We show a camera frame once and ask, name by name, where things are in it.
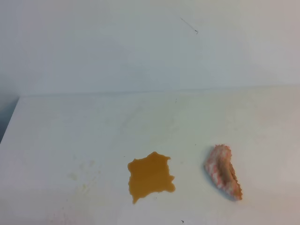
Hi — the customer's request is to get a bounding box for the brown coffee stain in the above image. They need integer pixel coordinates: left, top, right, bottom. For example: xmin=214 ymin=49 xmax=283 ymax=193
xmin=127 ymin=151 xmax=176 ymax=204

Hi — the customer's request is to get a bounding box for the pink checkered rag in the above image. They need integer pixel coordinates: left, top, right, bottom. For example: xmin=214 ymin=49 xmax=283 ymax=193
xmin=203 ymin=144 xmax=243 ymax=201

